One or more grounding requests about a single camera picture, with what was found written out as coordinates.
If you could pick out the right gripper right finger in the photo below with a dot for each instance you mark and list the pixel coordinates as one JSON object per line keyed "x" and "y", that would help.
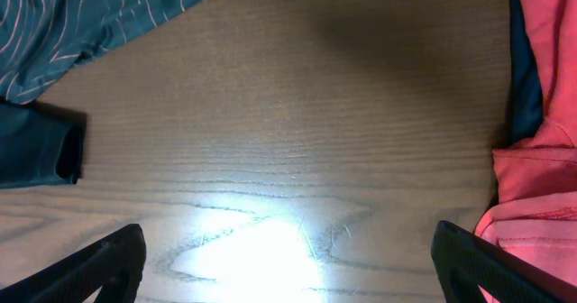
{"x": 468, "y": 267}

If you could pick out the red printed t-shirt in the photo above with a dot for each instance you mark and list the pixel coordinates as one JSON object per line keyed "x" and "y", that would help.
{"x": 535, "y": 217}

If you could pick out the dark blue garment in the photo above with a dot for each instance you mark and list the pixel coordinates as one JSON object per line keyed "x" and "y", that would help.
{"x": 526, "y": 92}

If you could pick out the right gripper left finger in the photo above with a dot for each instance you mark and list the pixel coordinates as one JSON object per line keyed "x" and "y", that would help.
{"x": 111, "y": 266}

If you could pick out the black orange-patterned jersey shirt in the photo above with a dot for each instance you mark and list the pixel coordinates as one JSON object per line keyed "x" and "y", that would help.
{"x": 41, "y": 40}

